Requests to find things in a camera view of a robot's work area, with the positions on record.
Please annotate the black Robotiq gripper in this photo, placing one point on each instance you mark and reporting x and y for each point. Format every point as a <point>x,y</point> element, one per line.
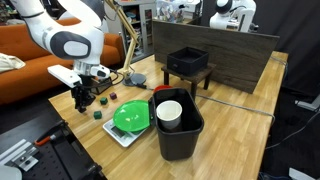
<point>85,91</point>

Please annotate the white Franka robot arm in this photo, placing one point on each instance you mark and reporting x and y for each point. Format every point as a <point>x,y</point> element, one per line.
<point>66,36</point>

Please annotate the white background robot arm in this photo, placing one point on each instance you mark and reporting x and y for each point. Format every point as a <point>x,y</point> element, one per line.
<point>230,16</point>

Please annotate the green wooden block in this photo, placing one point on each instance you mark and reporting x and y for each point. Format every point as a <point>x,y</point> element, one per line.
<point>104,100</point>
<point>97,115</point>

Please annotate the purple wooden block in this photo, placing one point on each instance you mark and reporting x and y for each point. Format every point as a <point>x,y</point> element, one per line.
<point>113,96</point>

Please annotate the green plastic plate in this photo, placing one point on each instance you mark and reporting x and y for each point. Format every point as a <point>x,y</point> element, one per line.
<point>131,115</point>

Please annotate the black orange bar clamp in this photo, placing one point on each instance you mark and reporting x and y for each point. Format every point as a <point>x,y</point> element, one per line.
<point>50,136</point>

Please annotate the white kitchen scale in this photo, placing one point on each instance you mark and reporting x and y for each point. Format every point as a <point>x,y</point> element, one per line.
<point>123,138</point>

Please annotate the orange sofa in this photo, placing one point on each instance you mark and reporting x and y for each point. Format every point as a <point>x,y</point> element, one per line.
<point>20,80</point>

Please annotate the red bowl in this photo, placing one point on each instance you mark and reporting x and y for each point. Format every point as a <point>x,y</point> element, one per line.
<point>162,88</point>

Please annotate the white paper cup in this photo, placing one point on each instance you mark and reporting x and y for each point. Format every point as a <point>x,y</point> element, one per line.
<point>169,113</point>

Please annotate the white cloth bag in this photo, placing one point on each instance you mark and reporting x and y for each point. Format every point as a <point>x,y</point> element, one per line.
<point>10,63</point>

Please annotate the grey glass door cabinet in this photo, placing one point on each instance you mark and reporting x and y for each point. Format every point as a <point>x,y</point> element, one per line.
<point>141,26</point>

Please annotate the black plastic bin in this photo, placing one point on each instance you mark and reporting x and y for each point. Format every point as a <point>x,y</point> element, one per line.
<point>180,140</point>

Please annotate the black open box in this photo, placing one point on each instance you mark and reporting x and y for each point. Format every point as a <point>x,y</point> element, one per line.
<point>186,61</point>

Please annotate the small black wooden stool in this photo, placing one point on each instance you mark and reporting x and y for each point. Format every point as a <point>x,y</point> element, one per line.
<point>196,76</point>

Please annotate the cluttered shelf of boxes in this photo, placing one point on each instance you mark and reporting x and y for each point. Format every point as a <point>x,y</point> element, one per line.
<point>173,10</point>

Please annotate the dark wooden board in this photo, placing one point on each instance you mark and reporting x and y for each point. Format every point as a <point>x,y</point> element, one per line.
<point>216,53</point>

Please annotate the black backdrop curtain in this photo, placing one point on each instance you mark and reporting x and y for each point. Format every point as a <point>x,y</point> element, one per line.
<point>293,33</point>

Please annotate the grey metal stand foot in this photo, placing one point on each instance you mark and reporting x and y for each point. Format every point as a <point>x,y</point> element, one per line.
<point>310,103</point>

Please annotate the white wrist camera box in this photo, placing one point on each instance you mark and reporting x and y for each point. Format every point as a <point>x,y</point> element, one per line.
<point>65,75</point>

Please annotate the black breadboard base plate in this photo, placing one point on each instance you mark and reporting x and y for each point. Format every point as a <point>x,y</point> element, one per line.
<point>66,160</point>

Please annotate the silver metal bracket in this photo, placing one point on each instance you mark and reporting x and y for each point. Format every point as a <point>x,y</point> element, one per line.
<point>26,158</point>

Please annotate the aluminium extrusion rail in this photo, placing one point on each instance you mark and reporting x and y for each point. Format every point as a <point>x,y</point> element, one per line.
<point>11,148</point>

